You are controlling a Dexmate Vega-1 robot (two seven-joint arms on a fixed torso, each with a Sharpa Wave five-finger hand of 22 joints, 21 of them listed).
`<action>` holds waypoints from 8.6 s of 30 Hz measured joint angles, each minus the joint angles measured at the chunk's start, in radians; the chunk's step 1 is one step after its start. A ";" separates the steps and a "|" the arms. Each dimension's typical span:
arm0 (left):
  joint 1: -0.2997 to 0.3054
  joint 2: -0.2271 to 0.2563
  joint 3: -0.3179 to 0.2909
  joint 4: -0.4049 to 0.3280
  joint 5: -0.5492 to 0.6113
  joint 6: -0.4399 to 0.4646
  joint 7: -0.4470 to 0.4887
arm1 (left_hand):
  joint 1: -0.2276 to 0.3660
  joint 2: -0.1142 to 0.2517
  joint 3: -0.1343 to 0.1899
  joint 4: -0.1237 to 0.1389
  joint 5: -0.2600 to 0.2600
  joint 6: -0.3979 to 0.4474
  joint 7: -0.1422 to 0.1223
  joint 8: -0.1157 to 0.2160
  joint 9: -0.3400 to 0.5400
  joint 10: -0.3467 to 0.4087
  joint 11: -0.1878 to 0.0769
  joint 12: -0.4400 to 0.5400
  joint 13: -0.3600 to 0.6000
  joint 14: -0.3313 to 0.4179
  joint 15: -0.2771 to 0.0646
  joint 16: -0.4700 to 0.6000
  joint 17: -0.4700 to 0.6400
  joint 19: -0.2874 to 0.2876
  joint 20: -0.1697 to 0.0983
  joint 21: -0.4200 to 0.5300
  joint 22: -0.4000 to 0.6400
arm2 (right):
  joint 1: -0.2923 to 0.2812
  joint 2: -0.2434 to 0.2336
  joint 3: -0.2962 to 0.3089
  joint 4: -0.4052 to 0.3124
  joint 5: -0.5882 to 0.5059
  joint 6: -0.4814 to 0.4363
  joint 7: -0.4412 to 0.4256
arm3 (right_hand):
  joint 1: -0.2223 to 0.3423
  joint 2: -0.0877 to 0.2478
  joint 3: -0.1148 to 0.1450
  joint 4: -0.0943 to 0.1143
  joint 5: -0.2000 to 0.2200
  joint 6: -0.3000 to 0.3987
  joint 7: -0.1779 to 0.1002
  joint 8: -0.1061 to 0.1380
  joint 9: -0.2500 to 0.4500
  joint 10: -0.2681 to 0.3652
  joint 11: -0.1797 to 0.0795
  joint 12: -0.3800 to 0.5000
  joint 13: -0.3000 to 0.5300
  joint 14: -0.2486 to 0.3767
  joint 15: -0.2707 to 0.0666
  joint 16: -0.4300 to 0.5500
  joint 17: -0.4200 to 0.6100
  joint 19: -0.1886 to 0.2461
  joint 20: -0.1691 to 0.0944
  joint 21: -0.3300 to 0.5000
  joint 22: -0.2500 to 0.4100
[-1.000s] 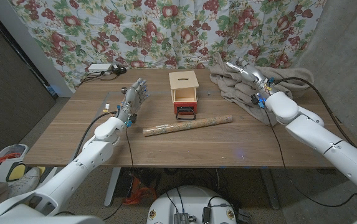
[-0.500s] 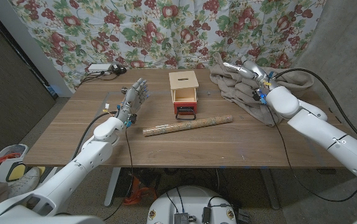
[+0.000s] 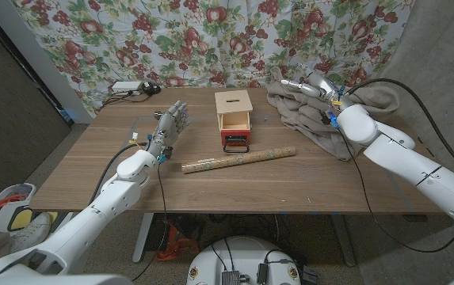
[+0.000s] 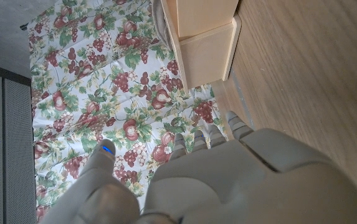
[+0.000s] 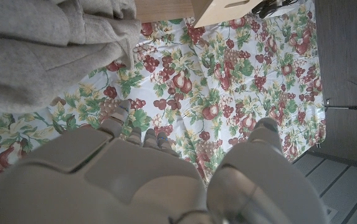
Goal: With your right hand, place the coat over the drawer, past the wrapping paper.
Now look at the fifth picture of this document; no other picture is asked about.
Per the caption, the door handle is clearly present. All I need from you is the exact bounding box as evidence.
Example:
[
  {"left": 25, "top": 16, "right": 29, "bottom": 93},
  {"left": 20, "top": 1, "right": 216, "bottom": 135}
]
[{"left": 323, "top": 96, "right": 357, "bottom": 114}]

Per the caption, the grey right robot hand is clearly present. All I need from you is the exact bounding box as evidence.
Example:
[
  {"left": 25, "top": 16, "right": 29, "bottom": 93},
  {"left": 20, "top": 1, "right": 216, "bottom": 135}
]
[{"left": 0, "top": 99, "right": 330, "bottom": 224}]

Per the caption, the black plug with cables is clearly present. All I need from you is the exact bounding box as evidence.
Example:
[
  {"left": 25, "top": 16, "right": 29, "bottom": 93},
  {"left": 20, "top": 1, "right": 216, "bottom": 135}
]
[{"left": 252, "top": 0, "right": 299, "bottom": 19}]

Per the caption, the floral fruit print backdrop cloth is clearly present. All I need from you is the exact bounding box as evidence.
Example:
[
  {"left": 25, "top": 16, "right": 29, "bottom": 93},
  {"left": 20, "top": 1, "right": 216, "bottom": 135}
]
[{"left": 0, "top": 0, "right": 327, "bottom": 192}]

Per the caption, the light wooden drawer box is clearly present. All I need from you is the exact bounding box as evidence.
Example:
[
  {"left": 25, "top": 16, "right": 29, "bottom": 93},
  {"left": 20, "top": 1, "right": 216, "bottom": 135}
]
[{"left": 191, "top": 0, "right": 264, "bottom": 29}]

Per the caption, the beige fleece coat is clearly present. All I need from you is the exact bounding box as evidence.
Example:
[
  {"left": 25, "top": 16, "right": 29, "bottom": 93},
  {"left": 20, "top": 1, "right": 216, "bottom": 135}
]
[{"left": 0, "top": 0, "right": 142, "bottom": 118}]

